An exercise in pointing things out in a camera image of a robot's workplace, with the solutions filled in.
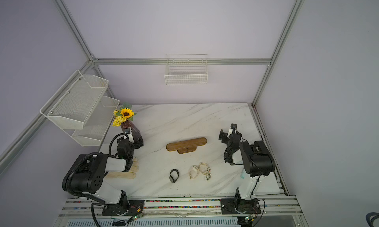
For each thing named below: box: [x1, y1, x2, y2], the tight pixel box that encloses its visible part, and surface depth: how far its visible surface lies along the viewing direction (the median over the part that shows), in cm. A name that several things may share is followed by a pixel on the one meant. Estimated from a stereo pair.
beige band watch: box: [188, 165, 199, 180], surface depth 87 cm
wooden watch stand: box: [165, 137, 208, 154], surface depth 91 cm
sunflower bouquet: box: [111, 102, 138, 127], surface depth 84 cm
